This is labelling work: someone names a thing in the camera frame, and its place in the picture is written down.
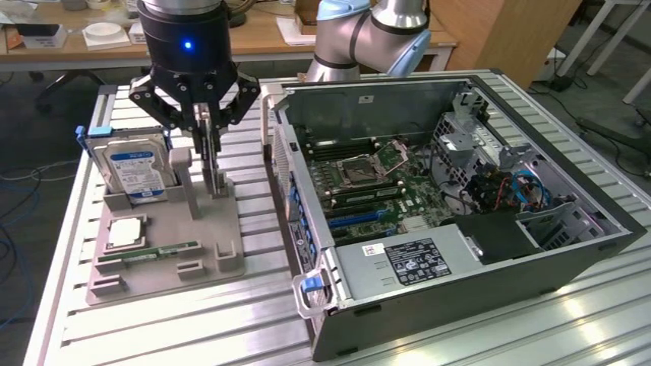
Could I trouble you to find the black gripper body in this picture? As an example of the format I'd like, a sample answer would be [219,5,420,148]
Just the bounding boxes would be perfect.
[139,7,239,108]

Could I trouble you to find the green gpu card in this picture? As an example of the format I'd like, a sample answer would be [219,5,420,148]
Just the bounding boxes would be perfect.
[195,101,228,200]

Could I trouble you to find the RAM slot white latches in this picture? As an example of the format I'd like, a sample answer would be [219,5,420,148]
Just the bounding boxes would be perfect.
[332,196,407,210]
[307,137,376,148]
[328,186,401,201]
[309,146,380,156]

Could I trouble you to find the black expansion slot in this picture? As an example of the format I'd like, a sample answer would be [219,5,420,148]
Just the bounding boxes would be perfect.
[329,204,392,219]

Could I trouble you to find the blue expansion slot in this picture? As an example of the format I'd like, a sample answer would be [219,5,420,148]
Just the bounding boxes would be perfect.
[327,209,383,230]

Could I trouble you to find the white labelled box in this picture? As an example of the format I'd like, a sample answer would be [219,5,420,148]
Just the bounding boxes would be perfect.
[127,21,148,45]

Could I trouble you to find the blue disk carrier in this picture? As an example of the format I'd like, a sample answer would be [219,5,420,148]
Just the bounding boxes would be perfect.
[75,120,179,188]

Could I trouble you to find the wooden desk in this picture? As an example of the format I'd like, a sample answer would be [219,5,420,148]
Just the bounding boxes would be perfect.
[0,0,459,73]

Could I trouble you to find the white round holder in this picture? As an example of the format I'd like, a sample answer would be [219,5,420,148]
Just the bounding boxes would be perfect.
[80,21,133,52]

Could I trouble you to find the hard disk blue label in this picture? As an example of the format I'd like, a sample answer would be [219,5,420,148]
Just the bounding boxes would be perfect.
[84,131,169,203]

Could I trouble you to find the white paper stack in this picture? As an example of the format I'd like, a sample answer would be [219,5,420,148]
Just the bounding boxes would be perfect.
[276,16,319,47]

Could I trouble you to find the cardboard box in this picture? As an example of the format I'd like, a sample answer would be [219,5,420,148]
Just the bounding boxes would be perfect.
[293,0,328,27]

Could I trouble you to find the white box black lid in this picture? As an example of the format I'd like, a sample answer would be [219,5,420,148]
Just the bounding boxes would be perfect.
[16,23,68,50]

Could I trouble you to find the CPU socket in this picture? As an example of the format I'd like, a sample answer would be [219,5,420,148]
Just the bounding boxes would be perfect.
[337,156,383,188]

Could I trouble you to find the orange box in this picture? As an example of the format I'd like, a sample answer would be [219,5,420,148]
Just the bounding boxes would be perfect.
[0,25,26,55]

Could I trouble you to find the metal socket cover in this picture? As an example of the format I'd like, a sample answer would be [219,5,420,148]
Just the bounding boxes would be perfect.
[375,140,411,176]

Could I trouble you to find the silver CPU chip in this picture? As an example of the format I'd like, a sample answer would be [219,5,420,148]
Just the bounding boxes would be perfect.
[109,219,144,248]

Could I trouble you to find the grey parts rack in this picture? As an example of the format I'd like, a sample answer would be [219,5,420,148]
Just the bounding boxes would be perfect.
[84,147,247,307]

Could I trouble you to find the green RAM stick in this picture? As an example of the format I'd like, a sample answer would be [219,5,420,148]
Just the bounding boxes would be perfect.
[97,239,199,264]

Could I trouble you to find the green motherboard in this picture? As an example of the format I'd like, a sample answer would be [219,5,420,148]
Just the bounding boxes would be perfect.
[304,136,459,245]

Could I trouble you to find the metal disk bay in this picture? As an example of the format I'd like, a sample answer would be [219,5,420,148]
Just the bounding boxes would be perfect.
[431,91,535,180]

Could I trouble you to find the grey power supply unit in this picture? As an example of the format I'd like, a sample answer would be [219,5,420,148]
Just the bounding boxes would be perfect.
[332,224,484,302]

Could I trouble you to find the wooden cabinet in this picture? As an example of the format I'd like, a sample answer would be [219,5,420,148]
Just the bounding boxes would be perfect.
[439,0,584,89]

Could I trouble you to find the black power adapter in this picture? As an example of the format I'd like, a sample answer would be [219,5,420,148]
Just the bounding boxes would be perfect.
[547,75,575,93]

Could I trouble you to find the black open PC case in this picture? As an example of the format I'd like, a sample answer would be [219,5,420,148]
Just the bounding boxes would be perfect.
[259,74,648,363]

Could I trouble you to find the black floor stand base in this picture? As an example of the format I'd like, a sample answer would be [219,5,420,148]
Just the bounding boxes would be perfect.
[576,114,651,149]

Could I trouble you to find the black wire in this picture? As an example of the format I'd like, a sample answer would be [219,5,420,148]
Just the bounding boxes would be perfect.
[425,144,475,215]

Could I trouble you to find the blue floor cable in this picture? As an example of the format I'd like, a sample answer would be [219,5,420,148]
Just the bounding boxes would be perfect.
[0,182,41,329]

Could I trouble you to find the red wire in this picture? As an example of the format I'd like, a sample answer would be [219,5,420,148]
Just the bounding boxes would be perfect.
[496,176,511,211]

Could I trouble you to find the blue wire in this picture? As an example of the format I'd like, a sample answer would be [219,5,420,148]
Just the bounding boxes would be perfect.
[511,169,555,210]

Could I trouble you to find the white table frame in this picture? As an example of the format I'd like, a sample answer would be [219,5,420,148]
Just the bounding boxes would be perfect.
[555,0,651,104]

